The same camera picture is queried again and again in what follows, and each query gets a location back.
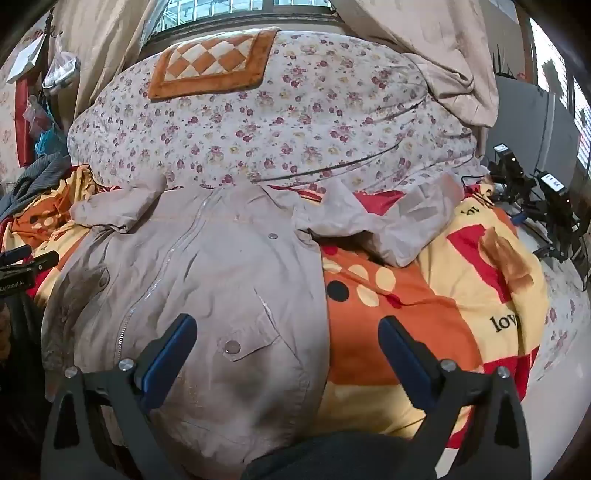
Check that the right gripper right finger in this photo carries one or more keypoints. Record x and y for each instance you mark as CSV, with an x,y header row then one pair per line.
x,y
495,445

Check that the floral quilt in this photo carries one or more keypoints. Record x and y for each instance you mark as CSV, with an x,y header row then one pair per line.
x,y
329,106

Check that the left beige curtain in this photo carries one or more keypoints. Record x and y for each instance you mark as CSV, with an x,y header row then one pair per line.
x,y
106,37

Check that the beige zip jacket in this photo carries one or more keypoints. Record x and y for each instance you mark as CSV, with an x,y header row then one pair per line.
x,y
244,262

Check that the window with bars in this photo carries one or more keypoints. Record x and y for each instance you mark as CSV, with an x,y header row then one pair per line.
x,y
177,13

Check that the beige curtain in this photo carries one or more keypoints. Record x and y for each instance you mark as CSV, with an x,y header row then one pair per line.
x,y
106,37
447,40

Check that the grey garment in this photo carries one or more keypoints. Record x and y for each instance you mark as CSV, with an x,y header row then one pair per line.
x,y
43,174

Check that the clear plastic bag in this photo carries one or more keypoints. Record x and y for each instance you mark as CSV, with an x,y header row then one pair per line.
x,y
63,70

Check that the black device on stand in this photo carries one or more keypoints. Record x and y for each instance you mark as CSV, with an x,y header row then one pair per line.
x,y
541,203

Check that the orange red patterned blanket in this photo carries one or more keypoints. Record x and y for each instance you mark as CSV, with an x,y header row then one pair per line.
x,y
474,294

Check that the grey panel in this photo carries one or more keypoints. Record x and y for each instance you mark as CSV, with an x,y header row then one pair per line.
x,y
539,130

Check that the right beige curtain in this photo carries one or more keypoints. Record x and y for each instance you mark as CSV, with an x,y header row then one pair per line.
x,y
447,40

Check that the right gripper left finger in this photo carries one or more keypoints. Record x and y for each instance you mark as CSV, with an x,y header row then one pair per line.
x,y
99,426

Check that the orange checkered cushion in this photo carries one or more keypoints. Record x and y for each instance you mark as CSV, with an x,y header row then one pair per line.
x,y
218,63

